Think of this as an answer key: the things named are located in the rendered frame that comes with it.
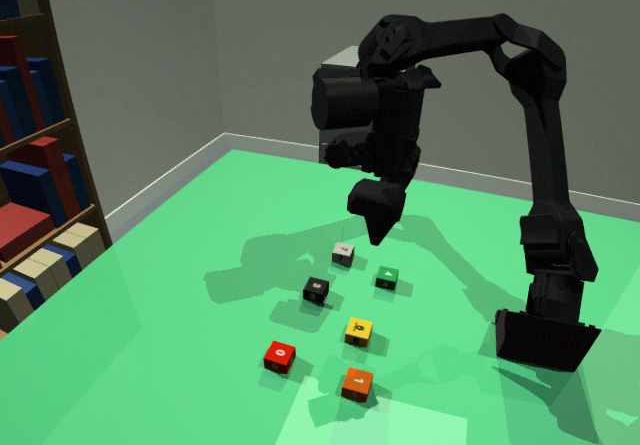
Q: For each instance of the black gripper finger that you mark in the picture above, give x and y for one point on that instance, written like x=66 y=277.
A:
x=405 y=182
x=377 y=230

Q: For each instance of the yellow block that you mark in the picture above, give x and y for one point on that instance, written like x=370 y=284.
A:
x=358 y=332

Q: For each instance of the orange block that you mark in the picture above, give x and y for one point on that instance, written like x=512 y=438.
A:
x=357 y=384

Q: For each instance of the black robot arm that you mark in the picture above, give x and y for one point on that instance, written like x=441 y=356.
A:
x=552 y=233

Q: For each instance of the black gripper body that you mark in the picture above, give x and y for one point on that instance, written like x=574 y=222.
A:
x=395 y=155

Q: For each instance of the green block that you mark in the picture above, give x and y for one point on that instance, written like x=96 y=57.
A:
x=386 y=278

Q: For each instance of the red block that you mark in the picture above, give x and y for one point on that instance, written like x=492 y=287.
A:
x=279 y=357

